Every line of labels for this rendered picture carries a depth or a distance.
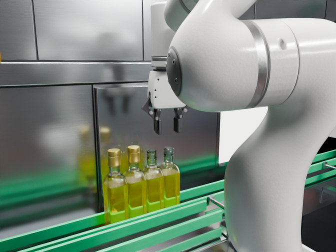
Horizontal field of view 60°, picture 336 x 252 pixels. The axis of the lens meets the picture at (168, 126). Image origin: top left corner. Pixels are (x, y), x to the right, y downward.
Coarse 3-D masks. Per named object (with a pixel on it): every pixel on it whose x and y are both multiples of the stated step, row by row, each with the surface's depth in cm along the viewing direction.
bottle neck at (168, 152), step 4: (164, 148) 88; (168, 148) 87; (172, 148) 88; (164, 152) 88; (168, 152) 87; (172, 152) 88; (164, 156) 88; (168, 156) 88; (172, 156) 88; (164, 160) 88; (168, 160) 88; (172, 160) 89
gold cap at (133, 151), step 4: (128, 148) 81; (132, 148) 81; (136, 148) 81; (128, 152) 82; (132, 152) 81; (136, 152) 81; (128, 156) 82; (132, 156) 81; (136, 156) 81; (128, 160) 82; (132, 160) 81; (136, 160) 82
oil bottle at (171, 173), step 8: (168, 168) 87; (176, 168) 88; (168, 176) 87; (176, 176) 88; (168, 184) 88; (176, 184) 89; (168, 192) 88; (176, 192) 90; (168, 200) 89; (176, 200) 90
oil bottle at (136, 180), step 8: (128, 176) 81; (136, 176) 82; (144, 176) 83; (128, 184) 81; (136, 184) 82; (144, 184) 83; (128, 192) 82; (136, 192) 82; (144, 192) 84; (128, 200) 82; (136, 200) 83; (144, 200) 84; (128, 208) 83; (136, 208) 83; (144, 208) 85; (128, 216) 84
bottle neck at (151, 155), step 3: (147, 150) 85; (150, 150) 86; (153, 150) 86; (147, 153) 85; (150, 153) 84; (153, 153) 84; (156, 153) 86; (147, 156) 85; (150, 156) 84; (153, 156) 84; (156, 156) 86; (147, 159) 85; (150, 159) 85; (153, 159) 85; (156, 159) 86; (147, 162) 85; (150, 162) 85; (153, 162) 85; (147, 165) 86; (150, 165) 85; (153, 165) 85; (156, 165) 86
